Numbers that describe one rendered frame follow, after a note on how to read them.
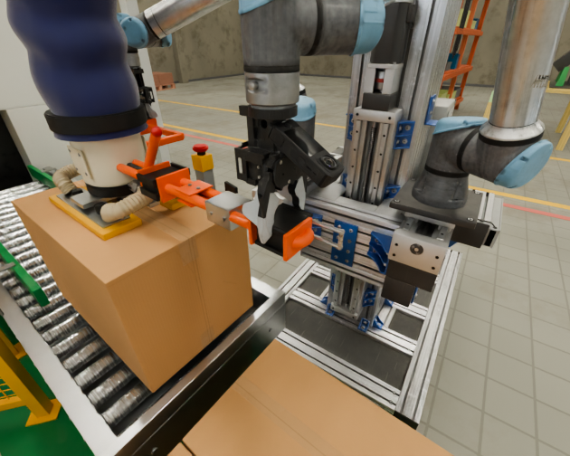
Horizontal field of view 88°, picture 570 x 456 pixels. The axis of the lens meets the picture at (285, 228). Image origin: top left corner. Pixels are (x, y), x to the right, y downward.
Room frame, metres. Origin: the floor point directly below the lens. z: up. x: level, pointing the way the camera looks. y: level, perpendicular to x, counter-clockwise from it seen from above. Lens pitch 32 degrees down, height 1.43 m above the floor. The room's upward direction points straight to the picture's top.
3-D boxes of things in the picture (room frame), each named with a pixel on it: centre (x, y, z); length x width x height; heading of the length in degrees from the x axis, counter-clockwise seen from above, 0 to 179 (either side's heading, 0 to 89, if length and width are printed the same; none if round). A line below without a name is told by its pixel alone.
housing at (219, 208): (0.52, 0.11, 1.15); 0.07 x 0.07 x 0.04; 52
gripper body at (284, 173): (0.46, 0.02, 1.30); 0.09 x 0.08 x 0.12; 52
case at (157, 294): (0.78, 0.47, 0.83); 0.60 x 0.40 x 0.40; 52
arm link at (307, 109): (1.08, -0.05, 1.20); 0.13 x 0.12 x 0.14; 3
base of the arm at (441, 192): (0.80, -0.46, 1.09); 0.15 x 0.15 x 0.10
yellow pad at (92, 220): (0.73, 0.54, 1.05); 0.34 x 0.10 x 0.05; 52
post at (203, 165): (1.31, 0.38, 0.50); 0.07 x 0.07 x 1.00; 53
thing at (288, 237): (0.43, 0.01, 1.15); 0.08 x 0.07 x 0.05; 52
